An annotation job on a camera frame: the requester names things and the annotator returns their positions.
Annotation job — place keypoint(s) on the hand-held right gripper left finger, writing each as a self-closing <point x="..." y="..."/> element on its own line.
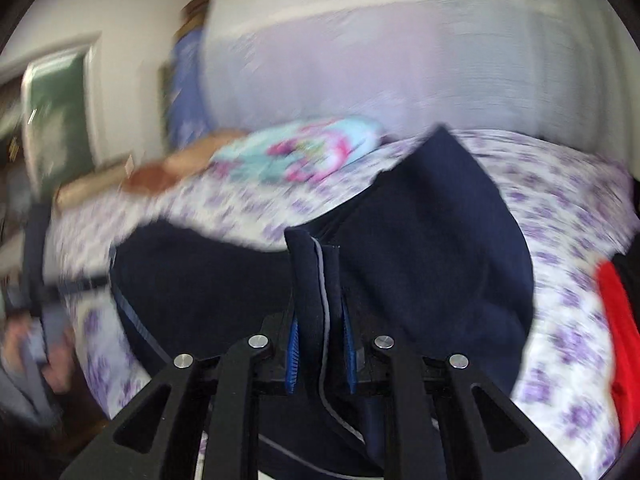
<point x="292" y="355"/>

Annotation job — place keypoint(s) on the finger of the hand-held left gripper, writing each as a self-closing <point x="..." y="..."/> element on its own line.
<point x="82" y="285"/>

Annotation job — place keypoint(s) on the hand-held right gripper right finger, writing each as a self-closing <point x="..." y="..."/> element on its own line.
<point x="351" y="355"/>

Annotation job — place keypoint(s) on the navy blue pants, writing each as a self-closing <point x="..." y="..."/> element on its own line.
<point x="440" y="240"/>

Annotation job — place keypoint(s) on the person's left hand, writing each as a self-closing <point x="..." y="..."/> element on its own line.
<point x="60" y="370"/>

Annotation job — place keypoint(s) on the green window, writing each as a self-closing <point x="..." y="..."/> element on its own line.
<point x="60" y="110"/>

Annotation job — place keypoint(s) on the light blue floral pillow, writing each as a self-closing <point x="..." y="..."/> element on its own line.
<point x="300" y="150"/>

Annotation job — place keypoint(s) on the purple floral bed sheet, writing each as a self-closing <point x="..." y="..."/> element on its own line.
<point x="560" y="240"/>

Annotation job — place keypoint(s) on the red cloth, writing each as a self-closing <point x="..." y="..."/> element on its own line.
<point x="622" y="340"/>

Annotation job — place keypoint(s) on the black cloth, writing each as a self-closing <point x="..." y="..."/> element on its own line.
<point x="631" y="267"/>

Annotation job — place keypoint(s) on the white lace cover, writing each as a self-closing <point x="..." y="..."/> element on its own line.
<point x="380" y="50"/>

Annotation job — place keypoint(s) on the blue wall poster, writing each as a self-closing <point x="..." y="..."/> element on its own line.
<point x="187" y="90"/>

